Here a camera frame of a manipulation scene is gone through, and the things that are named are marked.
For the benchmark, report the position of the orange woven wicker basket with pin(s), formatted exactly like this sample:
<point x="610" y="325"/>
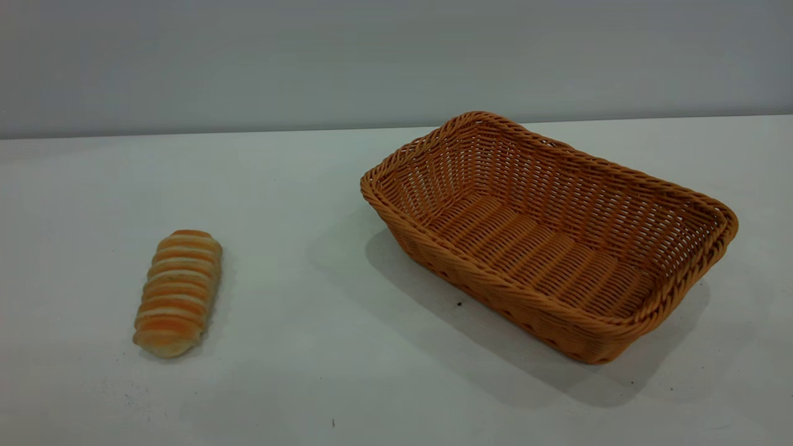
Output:
<point x="557" y="248"/>

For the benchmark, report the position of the striped orange bread roll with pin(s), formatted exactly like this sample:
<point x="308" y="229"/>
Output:
<point x="178" y="291"/>

